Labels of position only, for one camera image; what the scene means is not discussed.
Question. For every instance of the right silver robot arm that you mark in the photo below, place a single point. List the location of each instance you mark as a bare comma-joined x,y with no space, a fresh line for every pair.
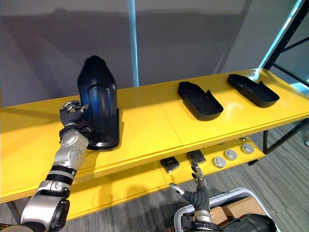
199,221

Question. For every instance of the brown cardboard box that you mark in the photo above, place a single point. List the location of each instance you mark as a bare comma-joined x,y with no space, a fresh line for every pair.
237,209

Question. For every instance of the white plastic bin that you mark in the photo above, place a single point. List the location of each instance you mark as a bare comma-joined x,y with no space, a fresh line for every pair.
217,200

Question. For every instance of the light blue vertical strip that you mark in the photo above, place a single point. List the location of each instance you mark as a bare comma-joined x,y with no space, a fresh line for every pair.
278,33
134,42

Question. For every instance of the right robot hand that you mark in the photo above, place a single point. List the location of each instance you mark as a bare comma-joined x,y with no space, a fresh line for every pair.
198,193

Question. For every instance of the grey round disc part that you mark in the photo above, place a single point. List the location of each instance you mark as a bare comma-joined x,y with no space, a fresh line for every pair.
247,148
219,162
230,154

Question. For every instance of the yellow shelf board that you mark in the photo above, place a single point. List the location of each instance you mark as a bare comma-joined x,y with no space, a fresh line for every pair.
135,183
154,125

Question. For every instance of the black plastic housing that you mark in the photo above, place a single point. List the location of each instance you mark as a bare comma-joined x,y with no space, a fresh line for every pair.
251,223
200,100
99,104
253,90

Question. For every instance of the black metal shelf frame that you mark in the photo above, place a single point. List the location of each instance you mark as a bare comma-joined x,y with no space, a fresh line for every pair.
281,72

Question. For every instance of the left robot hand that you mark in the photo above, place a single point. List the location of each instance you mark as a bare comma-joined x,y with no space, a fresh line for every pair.
70,115

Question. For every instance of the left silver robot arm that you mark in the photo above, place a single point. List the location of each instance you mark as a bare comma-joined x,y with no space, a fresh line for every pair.
56,178

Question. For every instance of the small black square part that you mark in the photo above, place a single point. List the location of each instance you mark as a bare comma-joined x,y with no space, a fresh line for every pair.
170,164
196,157

